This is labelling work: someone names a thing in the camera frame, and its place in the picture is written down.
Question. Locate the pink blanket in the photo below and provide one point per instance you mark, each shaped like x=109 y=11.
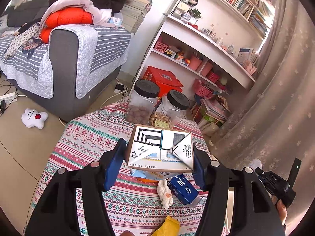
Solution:
x=73 y=5

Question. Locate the pink perforated basket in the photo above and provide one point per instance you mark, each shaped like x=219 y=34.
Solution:
x=161 y=46

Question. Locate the blue and white carton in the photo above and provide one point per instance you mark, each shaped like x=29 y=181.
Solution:
x=183 y=189

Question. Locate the black power adapter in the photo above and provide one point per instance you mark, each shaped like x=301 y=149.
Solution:
x=120 y=87
x=3 y=106

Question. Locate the beige tote bag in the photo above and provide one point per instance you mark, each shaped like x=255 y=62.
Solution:
x=208 y=127

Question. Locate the red gift box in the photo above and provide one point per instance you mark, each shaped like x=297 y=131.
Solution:
x=162 y=77

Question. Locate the white plush toy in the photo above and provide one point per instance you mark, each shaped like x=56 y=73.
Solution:
x=34 y=118

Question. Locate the black-lidded jar of pistachios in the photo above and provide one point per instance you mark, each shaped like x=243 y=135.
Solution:
x=172 y=108

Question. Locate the white printed cushion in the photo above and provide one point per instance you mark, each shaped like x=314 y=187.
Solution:
x=3 y=22

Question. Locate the dark blanket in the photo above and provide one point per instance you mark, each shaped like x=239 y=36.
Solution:
x=98 y=1

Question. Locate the person's right hand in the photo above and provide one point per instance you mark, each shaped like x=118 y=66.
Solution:
x=280 y=211

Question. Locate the small green plant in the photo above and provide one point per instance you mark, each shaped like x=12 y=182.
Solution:
x=196 y=13

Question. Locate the patterned tablecloth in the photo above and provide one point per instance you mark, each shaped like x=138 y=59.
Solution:
x=86 y=137

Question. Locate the stack of books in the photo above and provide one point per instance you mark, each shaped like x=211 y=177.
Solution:
x=136 y=14

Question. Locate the brown rounded object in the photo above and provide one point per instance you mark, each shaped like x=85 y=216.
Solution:
x=126 y=233

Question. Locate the floral cloth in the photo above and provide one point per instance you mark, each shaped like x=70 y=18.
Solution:
x=22 y=38

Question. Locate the small pink mesh basket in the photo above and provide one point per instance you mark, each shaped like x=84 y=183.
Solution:
x=212 y=77

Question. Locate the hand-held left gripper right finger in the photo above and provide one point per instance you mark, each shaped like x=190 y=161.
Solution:
x=198 y=170

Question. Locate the small doll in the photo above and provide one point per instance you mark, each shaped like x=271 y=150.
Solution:
x=193 y=2

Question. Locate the white bookshelf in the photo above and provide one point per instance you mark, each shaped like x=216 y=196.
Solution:
x=211 y=46

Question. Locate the striped quilted sofa cover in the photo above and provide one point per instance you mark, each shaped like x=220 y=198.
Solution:
x=22 y=64
x=110 y=51

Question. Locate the white crumpled tissue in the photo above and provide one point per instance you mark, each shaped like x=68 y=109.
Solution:
x=165 y=194

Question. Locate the large pink mesh basket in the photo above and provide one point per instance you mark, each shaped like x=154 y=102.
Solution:
x=201 y=89

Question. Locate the pile of papers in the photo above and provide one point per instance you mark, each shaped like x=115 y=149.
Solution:
x=216 y=108

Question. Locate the orange cushion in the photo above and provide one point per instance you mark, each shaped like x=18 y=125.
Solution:
x=45 y=35
x=69 y=17

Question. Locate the grey sofa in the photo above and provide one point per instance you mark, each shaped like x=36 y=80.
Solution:
x=64 y=78

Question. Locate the light blue milk carton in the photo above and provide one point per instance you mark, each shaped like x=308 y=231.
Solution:
x=160 y=147

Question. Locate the pink plastic bin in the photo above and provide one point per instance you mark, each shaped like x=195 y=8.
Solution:
x=195 y=63
x=206 y=69

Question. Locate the yellow packet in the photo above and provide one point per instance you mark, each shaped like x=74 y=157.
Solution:
x=167 y=226

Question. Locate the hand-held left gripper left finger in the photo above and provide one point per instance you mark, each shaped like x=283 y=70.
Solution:
x=112 y=168

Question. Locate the black-lidded jar of brown nuts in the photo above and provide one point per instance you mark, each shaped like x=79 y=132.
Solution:
x=141 y=103

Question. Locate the white power strip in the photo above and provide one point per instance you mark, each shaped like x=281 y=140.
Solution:
x=8 y=97

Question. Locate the yellow toy car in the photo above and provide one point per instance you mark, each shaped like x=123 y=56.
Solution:
x=169 y=53

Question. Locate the beige floral curtain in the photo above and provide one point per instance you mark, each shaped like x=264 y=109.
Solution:
x=278 y=91

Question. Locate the pink mitten ornament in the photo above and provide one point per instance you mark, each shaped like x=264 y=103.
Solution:
x=249 y=67

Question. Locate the white and blue box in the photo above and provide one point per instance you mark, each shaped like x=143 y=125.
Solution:
x=244 y=55

